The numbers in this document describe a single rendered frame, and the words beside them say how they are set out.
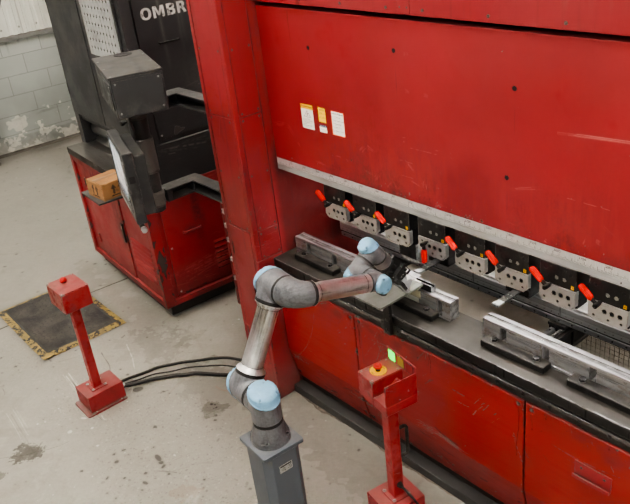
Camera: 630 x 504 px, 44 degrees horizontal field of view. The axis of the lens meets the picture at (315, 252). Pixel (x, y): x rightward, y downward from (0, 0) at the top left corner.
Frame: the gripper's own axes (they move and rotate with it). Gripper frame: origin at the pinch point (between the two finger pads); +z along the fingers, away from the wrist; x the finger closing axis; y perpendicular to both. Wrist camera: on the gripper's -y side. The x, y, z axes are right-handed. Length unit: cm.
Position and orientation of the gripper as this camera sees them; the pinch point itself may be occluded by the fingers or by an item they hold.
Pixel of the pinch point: (406, 292)
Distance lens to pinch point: 332.3
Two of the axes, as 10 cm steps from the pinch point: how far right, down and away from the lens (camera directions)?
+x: -5.7, -2.7, 7.7
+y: 5.8, -8.0, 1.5
